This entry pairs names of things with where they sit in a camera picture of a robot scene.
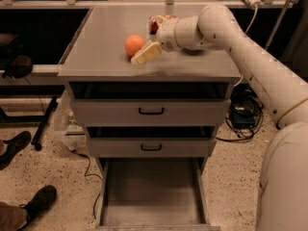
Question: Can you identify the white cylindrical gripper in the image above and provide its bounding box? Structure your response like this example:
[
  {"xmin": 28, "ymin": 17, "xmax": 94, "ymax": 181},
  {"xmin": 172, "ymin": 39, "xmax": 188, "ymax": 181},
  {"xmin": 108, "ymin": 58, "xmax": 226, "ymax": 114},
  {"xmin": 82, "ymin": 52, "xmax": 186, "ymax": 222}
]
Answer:
[{"xmin": 131, "ymin": 15, "xmax": 205, "ymax": 64}]

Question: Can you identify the orange fruit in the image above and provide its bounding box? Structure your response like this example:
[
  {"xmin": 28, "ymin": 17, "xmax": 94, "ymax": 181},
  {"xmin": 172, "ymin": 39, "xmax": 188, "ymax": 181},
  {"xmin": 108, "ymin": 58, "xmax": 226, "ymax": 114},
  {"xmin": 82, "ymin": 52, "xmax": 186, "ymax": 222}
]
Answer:
[{"xmin": 124, "ymin": 35, "xmax": 145, "ymax": 57}]

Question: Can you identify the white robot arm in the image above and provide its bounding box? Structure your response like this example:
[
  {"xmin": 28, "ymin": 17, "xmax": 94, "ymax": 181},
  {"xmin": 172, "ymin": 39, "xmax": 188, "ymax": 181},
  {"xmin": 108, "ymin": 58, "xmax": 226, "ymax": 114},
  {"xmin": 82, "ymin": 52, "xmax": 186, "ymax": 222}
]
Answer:
[{"xmin": 131, "ymin": 4, "xmax": 308, "ymax": 231}]

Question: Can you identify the grey drawer cabinet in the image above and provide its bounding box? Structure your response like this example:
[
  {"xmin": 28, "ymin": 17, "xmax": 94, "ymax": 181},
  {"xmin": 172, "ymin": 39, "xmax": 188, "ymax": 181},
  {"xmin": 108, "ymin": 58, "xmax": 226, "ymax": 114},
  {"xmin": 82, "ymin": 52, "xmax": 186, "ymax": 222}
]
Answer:
[{"xmin": 57, "ymin": 5, "xmax": 243, "ymax": 231}]

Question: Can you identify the grey top drawer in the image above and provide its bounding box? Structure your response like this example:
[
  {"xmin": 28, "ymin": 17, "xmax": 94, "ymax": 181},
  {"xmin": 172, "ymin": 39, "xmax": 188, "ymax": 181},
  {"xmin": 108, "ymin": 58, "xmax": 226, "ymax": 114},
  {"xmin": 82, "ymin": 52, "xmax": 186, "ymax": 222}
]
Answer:
[{"xmin": 69, "ymin": 82, "xmax": 230, "ymax": 126}]

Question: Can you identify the grey middle drawer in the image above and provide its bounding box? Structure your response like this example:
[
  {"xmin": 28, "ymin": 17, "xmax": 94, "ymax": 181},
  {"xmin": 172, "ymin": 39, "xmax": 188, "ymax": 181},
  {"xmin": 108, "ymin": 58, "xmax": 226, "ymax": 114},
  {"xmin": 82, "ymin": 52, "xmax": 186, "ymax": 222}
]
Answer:
[{"xmin": 87, "ymin": 126, "xmax": 216, "ymax": 158}]

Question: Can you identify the grey open bottom drawer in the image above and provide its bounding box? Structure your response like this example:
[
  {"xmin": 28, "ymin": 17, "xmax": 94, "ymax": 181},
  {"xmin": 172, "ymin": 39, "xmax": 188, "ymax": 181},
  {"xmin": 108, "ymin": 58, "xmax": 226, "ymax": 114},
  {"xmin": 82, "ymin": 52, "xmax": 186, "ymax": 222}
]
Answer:
[{"xmin": 88, "ymin": 158, "xmax": 221, "ymax": 231}]

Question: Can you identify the crushed red soda can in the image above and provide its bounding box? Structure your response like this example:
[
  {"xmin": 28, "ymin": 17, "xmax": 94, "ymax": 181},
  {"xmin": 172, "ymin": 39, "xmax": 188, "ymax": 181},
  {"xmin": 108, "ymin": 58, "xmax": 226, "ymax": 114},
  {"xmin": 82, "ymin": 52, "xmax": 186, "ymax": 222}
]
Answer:
[{"xmin": 149, "ymin": 14, "xmax": 174, "ymax": 35}]

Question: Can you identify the white ceramic bowl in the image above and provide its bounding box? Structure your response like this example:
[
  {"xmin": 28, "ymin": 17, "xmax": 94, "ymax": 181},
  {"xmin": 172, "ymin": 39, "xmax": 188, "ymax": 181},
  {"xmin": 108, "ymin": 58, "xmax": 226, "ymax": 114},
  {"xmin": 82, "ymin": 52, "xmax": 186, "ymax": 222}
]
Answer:
[{"xmin": 183, "ymin": 48, "xmax": 203, "ymax": 56}]

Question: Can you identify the clear plastic bag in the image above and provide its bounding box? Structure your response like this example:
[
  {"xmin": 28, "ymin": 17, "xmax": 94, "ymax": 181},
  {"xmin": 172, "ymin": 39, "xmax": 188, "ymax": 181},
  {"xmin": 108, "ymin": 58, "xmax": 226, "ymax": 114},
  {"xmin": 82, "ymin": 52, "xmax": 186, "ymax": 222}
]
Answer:
[{"xmin": 52, "ymin": 90, "xmax": 86, "ymax": 150}]

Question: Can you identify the dark brown rounded object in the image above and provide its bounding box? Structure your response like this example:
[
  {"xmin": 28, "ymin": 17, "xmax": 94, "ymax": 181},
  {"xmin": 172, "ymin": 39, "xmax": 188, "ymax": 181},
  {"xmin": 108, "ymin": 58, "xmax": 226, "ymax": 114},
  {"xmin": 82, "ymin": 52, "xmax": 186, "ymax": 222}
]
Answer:
[{"xmin": 2, "ymin": 55, "xmax": 33, "ymax": 79}]

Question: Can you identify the grey metal pole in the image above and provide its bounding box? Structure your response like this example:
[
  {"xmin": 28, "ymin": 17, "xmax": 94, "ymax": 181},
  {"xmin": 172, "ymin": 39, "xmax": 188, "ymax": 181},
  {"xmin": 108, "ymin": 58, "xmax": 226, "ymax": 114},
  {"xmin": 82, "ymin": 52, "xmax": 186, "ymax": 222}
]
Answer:
[{"xmin": 264, "ymin": 0, "xmax": 301, "ymax": 43}]

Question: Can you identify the black metal stand leg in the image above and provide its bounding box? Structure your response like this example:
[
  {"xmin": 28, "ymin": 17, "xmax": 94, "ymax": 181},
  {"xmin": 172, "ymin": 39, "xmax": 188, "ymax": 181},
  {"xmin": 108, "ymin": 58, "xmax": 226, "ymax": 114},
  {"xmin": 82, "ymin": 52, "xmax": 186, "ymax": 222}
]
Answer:
[{"xmin": 31, "ymin": 96, "xmax": 58, "ymax": 151}]

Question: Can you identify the black shoe upper left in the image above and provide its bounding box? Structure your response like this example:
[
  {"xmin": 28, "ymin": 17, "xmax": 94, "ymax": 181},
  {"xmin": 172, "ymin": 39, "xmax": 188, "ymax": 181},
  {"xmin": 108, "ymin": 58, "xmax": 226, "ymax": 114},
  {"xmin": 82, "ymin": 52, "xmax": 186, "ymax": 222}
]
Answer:
[{"xmin": 0, "ymin": 131, "xmax": 31, "ymax": 170}]

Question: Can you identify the black shoe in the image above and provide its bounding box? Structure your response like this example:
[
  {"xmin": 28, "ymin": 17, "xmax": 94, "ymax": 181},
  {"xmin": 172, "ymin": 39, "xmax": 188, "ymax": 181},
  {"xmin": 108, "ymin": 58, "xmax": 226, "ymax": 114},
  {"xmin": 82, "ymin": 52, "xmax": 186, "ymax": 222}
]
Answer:
[
  {"xmin": 20, "ymin": 185, "xmax": 57, "ymax": 223},
  {"xmin": 0, "ymin": 131, "xmax": 31, "ymax": 170}
]

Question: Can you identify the black shoe lower left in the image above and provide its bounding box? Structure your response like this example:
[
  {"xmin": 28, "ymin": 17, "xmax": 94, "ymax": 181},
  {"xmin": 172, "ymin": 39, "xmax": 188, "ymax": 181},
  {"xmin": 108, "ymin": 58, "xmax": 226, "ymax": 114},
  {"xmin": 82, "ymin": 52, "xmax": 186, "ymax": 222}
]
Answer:
[{"xmin": 20, "ymin": 185, "xmax": 57, "ymax": 223}]

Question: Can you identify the black cable bundle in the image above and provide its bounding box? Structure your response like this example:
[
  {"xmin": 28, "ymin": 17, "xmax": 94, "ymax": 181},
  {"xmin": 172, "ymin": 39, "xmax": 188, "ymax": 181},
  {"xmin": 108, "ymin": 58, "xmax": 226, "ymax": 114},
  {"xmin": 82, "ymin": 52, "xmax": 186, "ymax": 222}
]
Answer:
[{"xmin": 217, "ymin": 91, "xmax": 267, "ymax": 144}]

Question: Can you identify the black floor cable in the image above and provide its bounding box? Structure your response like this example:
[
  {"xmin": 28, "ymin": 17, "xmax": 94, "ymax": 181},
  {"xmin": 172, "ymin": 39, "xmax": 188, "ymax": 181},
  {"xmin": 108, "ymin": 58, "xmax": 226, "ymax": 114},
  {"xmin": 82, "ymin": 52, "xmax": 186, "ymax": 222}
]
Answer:
[{"xmin": 72, "ymin": 149, "xmax": 104, "ymax": 219}]

